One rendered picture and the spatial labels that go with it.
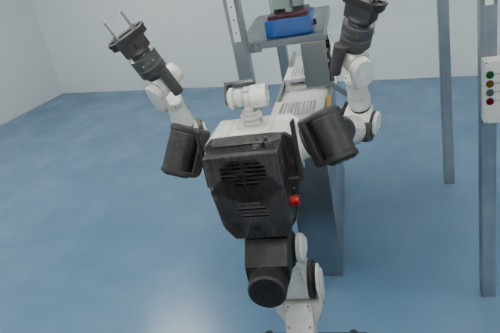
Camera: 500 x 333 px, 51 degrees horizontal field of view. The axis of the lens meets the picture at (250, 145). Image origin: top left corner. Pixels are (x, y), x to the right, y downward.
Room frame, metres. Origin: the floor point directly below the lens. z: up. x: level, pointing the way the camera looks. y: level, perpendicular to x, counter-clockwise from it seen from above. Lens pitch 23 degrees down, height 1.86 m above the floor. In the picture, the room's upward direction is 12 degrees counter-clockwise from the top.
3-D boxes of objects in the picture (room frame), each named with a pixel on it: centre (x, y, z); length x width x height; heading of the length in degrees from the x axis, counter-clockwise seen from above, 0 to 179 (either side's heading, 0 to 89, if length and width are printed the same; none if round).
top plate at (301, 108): (2.30, -0.26, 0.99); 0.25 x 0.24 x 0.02; 75
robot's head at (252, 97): (1.40, -0.03, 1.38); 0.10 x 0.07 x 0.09; 75
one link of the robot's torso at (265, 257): (1.32, 0.00, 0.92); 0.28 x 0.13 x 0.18; 165
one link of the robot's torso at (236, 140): (1.34, -0.01, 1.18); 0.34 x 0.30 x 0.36; 75
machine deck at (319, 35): (2.48, -0.29, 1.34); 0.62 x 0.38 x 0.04; 165
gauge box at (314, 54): (2.25, -0.37, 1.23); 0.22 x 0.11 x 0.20; 165
